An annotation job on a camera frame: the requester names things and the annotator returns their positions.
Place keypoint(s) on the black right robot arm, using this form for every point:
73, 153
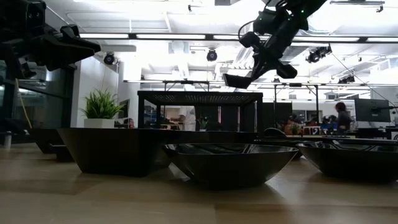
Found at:
298, 15

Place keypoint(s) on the flowering potted plant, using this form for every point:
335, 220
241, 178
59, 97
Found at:
294, 128

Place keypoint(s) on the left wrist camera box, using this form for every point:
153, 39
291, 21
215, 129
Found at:
35, 14

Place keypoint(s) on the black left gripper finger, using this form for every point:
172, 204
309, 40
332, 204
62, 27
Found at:
68, 57
81, 40

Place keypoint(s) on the black computer monitor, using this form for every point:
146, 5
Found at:
371, 110

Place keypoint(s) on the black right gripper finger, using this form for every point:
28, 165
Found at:
253, 60
237, 81

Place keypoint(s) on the rounded black plate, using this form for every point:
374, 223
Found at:
273, 142
367, 142

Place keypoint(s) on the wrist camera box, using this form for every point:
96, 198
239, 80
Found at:
249, 40
35, 14

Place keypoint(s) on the black ceiling spotlight cluster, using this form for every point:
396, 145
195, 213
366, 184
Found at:
318, 53

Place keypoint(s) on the long ceiling light bar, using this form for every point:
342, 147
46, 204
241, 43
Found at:
186, 36

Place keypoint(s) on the black aluminium table frame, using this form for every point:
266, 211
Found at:
18, 137

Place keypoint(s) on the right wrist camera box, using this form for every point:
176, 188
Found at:
249, 40

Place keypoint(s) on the person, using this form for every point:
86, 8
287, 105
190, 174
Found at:
188, 119
343, 119
129, 123
290, 123

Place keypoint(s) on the black wall screen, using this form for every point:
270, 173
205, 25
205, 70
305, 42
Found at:
124, 109

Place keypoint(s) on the black ceiling track fixture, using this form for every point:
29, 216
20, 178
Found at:
357, 2

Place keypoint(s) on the black perforated metal rack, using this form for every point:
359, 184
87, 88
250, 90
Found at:
202, 98

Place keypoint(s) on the leaf-shaped black plate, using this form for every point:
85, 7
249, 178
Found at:
233, 168
351, 161

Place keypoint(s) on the green plant in white pot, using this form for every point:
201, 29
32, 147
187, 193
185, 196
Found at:
99, 109

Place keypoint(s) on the black background gantry frame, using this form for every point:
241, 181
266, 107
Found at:
295, 85

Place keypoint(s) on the small background potted plant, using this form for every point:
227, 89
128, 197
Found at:
202, 124

